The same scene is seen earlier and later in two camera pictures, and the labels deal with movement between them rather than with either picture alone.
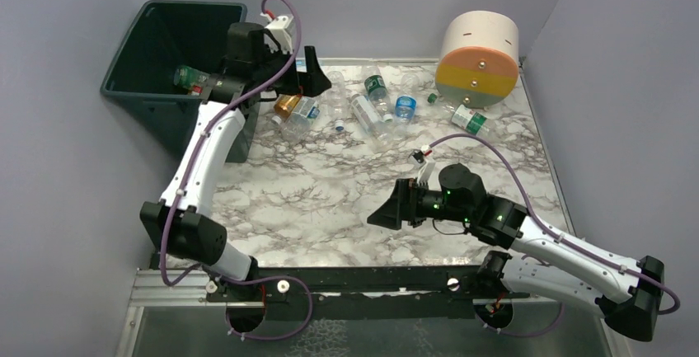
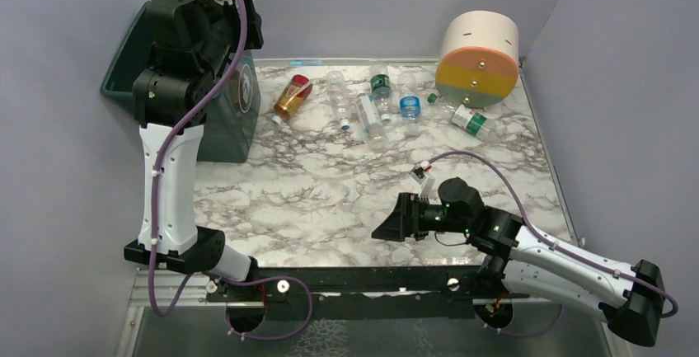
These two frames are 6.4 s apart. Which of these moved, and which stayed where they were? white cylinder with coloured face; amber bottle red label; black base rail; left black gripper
Moved: left black gripper
Stayed: white cylinder with coloured face; amber bottle red label; black base rail
